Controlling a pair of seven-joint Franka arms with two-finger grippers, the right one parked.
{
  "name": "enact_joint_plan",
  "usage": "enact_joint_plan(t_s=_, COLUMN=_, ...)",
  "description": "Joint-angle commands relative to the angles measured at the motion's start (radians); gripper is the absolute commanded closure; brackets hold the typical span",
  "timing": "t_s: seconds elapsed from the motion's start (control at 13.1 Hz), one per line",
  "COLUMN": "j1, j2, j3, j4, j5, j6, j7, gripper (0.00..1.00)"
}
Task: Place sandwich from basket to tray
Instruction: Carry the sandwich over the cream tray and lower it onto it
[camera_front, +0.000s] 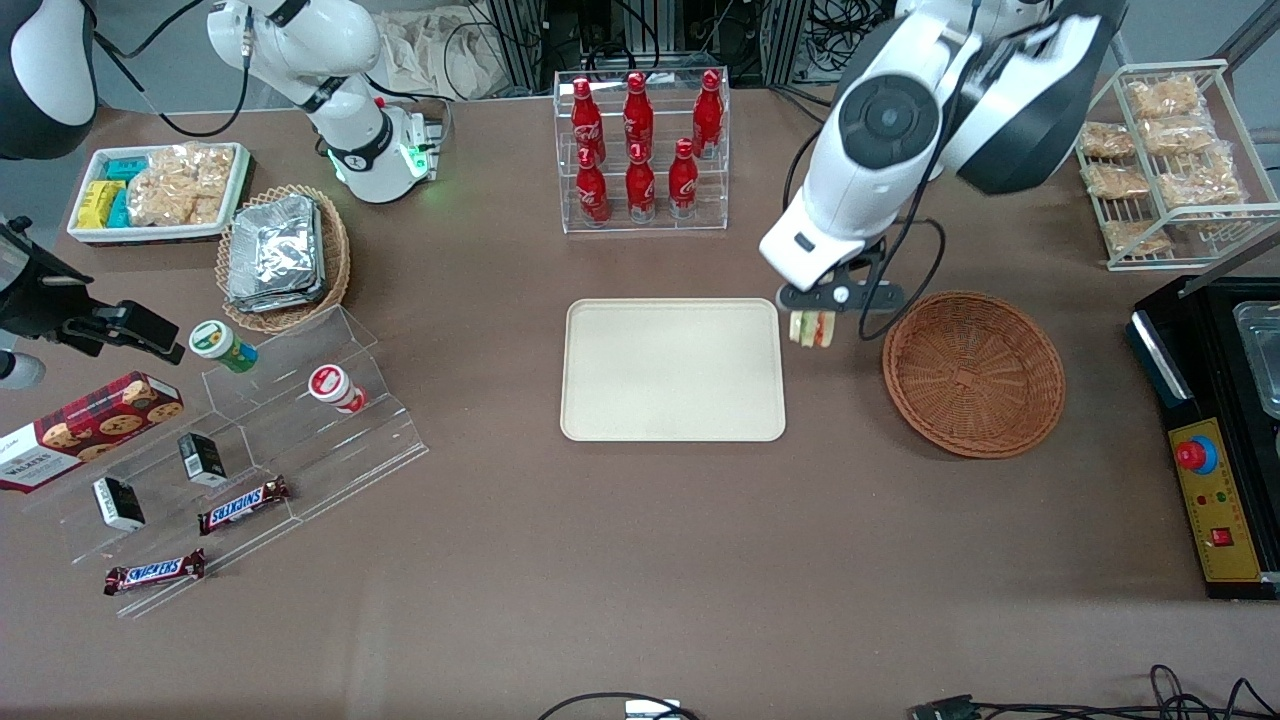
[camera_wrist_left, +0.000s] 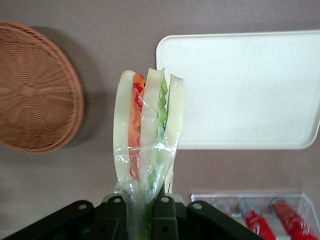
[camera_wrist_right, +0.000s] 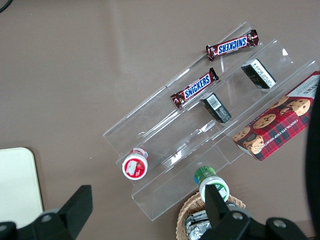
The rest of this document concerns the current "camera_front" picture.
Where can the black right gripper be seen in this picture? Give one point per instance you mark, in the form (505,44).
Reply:
(38,298)

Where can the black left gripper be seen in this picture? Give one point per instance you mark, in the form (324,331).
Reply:
(872,256)

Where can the triangular sandwich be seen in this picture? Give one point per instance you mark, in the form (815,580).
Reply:
(812,330)

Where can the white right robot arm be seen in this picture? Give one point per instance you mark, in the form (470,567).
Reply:
(340,45)

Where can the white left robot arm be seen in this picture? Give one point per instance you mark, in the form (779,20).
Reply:
(880,120)

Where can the white rectangular snack tray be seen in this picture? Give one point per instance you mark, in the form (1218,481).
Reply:
(90,234)

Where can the beige plastic tray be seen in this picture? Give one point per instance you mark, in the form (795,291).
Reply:
(672,370)

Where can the round brown wicker basket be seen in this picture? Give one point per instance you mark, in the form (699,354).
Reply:
(975,375)

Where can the oval wicker basket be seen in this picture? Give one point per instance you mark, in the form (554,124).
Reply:
(337,255)

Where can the green lid snack cup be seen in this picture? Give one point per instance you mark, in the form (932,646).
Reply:
(220,343)

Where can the red tartan cookie box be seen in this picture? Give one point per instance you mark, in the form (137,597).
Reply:
(90,425)

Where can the small black box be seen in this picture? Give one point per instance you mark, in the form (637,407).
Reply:
(118,503)
(203,458)

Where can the silver foil packs stack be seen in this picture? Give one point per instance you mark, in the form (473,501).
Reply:
(275,255)

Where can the teal snack packet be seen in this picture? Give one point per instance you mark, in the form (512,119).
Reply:
(118,212)
(127,168)

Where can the red lid snack cup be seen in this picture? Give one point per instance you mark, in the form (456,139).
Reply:
(333,387)

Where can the yellow snack packet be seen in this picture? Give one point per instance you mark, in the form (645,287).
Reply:
(97,203)

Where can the clear bag of rice crackers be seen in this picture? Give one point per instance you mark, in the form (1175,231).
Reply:
(180,185)

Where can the Snickers chocolate bar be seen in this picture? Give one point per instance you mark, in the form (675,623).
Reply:
(155,572)
(243,505)

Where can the clear acrylic stepped shelf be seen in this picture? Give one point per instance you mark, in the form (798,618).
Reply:
(330,450)

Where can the red cola bottle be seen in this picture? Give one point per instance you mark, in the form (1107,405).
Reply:
(638,110)
(592,190)
(683,182)
(640,188)
(708,115)
(586,120)

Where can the clear acrylic bottle rack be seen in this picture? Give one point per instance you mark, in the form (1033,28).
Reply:
(645,225)

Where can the bagged fried snack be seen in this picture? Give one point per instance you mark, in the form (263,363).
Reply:
(1135,237)
(1165,97)
(1200,188)
(1178,135)
(1107,140)
(1115,180)

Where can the black control box machine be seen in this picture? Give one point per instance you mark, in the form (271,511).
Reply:
(1175,385)

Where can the red emergency stop button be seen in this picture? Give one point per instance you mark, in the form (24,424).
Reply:
(1195,455)

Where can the grey metal bar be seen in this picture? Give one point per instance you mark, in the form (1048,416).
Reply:
(1235,258)

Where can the clear plastic container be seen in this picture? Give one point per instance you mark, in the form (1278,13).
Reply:
(1260,350)

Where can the aluminium frame post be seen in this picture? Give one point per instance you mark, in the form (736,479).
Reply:
(785,40)
(518,45)

